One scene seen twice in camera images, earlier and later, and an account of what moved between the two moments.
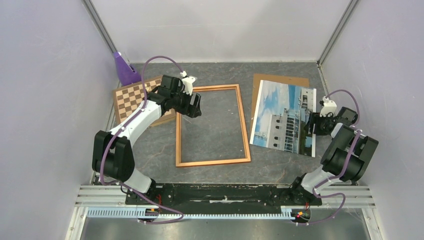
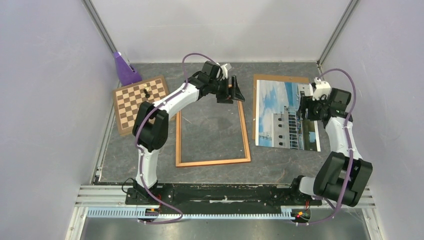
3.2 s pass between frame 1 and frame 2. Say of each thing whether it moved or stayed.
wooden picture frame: stayed
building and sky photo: moved
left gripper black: moved
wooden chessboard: stayed
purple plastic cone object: stayed
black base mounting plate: stayed
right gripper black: moved
